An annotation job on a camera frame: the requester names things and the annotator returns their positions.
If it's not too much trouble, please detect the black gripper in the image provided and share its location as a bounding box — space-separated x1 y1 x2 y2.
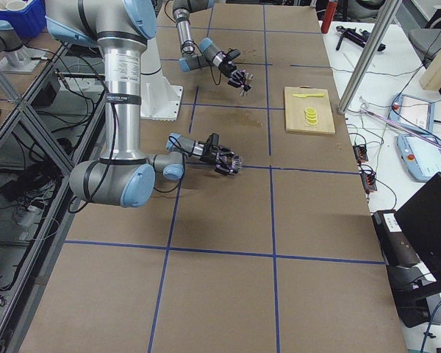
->
199 143 240 175
220 61 253 90

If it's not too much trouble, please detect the clear glass cup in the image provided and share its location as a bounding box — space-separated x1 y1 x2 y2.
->
231 155 243 174

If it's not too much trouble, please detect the bamboo cutting board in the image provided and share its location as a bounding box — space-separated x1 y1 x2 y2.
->
284 87 335 135

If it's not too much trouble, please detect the yellow plastic knife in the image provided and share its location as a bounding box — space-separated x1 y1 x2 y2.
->
292 93 325 99

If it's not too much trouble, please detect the red bottle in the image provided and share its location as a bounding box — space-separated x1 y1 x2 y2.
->
320 0 338 34

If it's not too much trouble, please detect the far teach pendant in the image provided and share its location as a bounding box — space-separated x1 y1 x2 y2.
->
389 93 435 133

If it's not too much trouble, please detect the teach pendant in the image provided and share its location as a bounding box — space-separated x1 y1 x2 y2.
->
389 93 435 133
396 135 441 182

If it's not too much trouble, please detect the black box with label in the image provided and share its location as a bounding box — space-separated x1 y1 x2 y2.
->
372 210 420 268

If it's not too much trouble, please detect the near teach pendant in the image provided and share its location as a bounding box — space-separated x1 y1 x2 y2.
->
396 135 441 182

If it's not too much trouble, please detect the black monitor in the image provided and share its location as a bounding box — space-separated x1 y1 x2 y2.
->
395 172 441 279

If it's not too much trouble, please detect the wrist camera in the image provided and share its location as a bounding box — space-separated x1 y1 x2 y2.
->
206 133 220 148
226 49 241 61

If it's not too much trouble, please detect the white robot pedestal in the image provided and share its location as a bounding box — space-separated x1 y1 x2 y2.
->
140 38 183 121

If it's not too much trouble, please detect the aluminium frame post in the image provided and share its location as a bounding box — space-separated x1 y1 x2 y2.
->
337 0 402 115

